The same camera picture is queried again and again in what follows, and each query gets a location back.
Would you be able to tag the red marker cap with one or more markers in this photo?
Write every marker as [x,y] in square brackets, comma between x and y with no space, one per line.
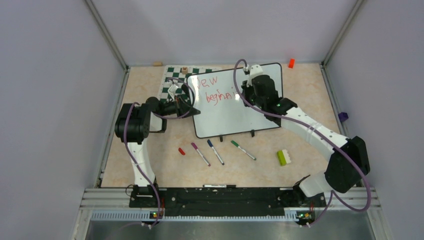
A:
[181,151]

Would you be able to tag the marker on base rail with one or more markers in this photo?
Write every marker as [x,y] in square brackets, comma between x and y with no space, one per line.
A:
[219,186]

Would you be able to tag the black sparkly microphone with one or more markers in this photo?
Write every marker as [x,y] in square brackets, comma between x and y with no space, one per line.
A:
[186,93]

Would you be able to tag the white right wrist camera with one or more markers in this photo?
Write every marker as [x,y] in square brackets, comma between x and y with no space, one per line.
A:
[253,71]

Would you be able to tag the wooden cork piece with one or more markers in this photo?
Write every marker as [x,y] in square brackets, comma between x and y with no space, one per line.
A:
[157,64]

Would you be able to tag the purple block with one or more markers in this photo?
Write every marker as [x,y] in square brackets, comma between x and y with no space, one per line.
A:
[343,116]

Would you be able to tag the green white chess mat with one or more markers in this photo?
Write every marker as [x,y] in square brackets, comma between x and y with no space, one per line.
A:
[175,71]

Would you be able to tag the green capped marker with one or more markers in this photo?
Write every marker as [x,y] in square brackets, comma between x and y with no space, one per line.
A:
[243,150]

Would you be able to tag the white whiteboard black frame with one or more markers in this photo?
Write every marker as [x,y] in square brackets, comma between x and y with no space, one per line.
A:
[222,111]

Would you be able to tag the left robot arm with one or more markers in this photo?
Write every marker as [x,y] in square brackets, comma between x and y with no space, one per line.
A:
[134,124]

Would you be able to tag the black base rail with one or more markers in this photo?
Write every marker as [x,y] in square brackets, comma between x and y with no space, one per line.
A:
[226,202]

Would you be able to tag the blue capped marker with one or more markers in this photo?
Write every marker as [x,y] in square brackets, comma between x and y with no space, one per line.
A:
[215,152]

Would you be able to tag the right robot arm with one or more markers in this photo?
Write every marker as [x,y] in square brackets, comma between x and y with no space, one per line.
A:
[347,158]

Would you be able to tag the green lego brick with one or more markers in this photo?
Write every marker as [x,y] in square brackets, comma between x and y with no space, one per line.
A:
[283,157]

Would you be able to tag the orange block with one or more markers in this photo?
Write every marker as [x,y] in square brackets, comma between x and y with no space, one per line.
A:
[291,63]

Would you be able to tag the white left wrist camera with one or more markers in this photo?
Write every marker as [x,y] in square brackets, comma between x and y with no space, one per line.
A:
[172,91]

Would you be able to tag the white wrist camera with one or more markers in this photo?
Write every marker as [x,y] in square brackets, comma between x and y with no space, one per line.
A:
[172,91]
[253,71]

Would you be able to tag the pink capped marker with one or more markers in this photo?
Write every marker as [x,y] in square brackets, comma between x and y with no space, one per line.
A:
[200,154]

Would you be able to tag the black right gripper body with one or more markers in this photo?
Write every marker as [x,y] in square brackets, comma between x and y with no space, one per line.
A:
[249,94]

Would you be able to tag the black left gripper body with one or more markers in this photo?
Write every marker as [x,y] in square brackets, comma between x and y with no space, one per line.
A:
[170,108]

